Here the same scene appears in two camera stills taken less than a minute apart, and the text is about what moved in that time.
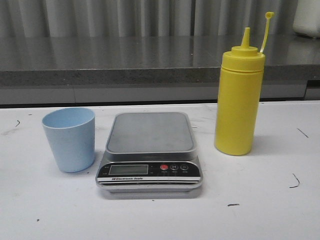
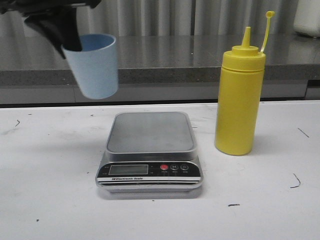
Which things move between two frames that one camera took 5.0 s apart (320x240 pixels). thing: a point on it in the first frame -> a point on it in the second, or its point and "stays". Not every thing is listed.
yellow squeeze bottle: x=240 y=87 stays
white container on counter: x=307 y=18 stays
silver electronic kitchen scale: x=150 y=152 stays
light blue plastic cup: x=71 y=131 -> x=95 y=67
